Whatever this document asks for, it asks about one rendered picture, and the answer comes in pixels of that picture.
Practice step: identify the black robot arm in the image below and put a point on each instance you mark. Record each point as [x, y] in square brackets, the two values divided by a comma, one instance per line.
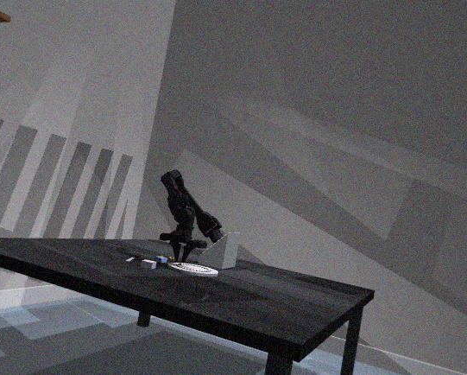
[178, 199]

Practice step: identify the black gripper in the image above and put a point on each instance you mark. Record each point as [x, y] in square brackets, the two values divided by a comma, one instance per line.
[190, 244]

